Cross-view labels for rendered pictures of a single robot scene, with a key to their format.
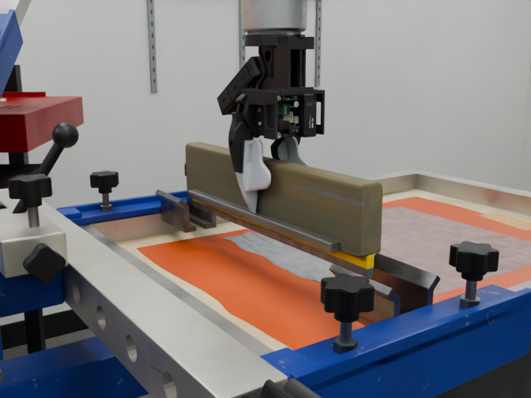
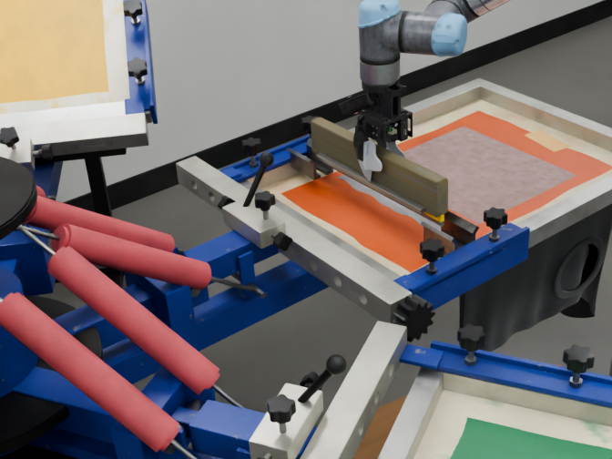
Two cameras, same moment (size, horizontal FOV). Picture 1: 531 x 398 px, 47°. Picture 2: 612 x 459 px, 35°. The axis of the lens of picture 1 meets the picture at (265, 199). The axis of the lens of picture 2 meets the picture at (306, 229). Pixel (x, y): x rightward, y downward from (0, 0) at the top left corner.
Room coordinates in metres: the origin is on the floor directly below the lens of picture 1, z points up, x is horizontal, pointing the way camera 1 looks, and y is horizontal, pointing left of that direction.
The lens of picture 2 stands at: (-0.96, 0.18, 1.98)
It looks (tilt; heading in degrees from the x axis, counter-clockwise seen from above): 32 degrees down; 359
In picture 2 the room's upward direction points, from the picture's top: 4 degrees counter-clockwise
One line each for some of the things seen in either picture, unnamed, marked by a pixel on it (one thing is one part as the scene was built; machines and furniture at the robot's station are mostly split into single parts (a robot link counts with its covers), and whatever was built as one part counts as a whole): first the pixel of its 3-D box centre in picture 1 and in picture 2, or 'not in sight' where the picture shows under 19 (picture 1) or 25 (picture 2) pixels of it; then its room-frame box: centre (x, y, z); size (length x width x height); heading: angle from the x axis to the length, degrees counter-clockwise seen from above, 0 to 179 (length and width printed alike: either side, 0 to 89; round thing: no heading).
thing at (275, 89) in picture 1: (278, 88); (383, 110); (0.72, -0.02, 1.20); 0.09 x 0.08 x 0.12; 34
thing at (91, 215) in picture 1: (154, 219); (283, 165); (0.96, 0.18, 0.98); 0.30 x 0.05 x 0.07; 124
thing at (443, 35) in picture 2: not in sight; (435, 30); (0.71, -0.11, 1.36); 0.11 x 0.11 x 0.08; 66
